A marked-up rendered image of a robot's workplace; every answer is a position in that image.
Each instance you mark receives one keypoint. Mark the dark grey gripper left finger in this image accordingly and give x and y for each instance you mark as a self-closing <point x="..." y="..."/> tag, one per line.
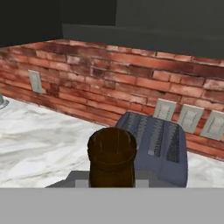
<point x="73" y="179"/>

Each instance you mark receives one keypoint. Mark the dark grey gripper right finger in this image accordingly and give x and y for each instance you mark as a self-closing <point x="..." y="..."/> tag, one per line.
<point x="145" y="176"/>

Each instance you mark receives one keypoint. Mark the blue-grey toaster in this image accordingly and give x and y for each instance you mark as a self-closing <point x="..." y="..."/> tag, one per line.
<point x="163" y="145"/>

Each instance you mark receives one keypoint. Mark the brown round wooden container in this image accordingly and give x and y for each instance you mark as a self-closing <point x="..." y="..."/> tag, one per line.
<point x="112" y="157"/>

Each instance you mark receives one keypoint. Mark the grey metal round object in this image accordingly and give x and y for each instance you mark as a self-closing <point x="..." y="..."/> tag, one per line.
<point x="2" y="102"/>

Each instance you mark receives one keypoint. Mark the grey wall outlet plate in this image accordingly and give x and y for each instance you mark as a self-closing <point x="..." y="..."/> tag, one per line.
<point x="214" y="124"/>
<point x="35" y="81"/>
<point x="190" y="118"/>
<point x="164" y="110"/>

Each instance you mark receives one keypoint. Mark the dark wall cupboard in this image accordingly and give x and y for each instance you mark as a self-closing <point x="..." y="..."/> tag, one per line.
<point x="163" y="26"/>
<point x="29" y="20"/>

